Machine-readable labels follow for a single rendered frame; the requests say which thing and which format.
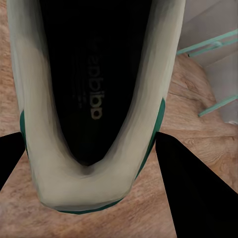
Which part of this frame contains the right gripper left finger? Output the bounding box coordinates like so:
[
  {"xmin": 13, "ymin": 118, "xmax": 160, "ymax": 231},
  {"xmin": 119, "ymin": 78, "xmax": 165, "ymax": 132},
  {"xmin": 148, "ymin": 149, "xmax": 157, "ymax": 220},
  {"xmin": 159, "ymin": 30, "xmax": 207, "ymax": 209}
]
[{"xmin": 0, "ymin": 132, "xmax": 25, "ymax": 190}]

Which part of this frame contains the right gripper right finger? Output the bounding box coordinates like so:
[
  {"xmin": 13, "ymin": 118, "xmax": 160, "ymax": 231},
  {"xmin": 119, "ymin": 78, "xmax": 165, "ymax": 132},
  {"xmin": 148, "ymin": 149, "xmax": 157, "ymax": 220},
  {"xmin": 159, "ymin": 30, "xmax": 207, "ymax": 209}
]
[{"xmin": 156, "ymin": 132, "xmax": 238, "ymax": 238}]

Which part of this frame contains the gym shoe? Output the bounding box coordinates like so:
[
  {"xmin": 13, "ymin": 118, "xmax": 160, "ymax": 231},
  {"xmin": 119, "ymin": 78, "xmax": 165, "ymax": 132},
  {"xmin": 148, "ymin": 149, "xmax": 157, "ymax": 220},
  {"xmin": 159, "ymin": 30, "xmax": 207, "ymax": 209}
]
[{"xmin": 6, "ymin": 0, "xmax": 186, "ymax": 215}]

